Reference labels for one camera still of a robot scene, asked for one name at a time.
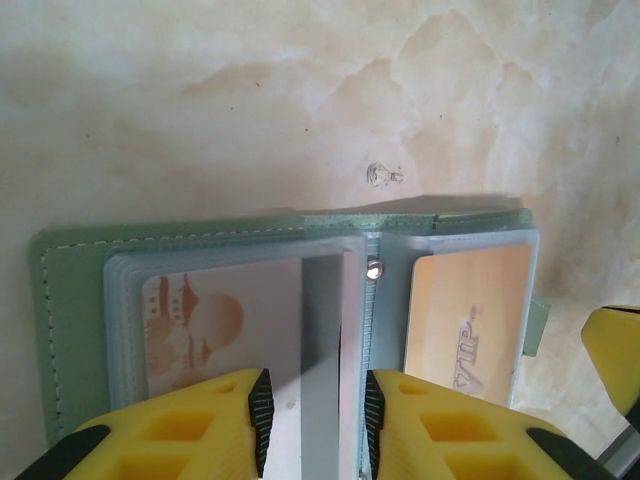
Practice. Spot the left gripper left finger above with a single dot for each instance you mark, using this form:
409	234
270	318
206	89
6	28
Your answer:
175	435

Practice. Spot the grey card box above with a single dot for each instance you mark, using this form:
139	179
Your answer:
75	300

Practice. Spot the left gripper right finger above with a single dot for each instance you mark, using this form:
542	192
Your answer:
450	440

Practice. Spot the card with orange building print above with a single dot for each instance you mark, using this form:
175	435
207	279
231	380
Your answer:
200	325

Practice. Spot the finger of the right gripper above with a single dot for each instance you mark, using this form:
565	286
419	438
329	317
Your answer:
615	360

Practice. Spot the white card with black stripe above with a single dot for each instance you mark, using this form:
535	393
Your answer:
320	350

